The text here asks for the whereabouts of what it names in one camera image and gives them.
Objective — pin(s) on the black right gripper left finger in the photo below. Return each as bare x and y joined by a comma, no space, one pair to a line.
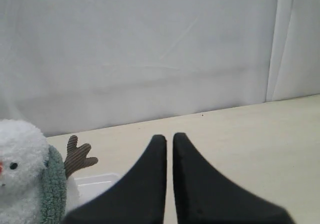
139,197

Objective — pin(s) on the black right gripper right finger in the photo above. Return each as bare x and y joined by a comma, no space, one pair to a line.
203,195

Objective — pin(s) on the green knitted scarf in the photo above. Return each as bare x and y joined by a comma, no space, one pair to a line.
53,189

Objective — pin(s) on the white plush snowman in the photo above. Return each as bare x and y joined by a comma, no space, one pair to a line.
23,152

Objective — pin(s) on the white square plastic tray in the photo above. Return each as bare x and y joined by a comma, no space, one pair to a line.
93,186

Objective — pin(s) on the white backdrop curtain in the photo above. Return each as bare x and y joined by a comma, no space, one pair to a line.
75,65

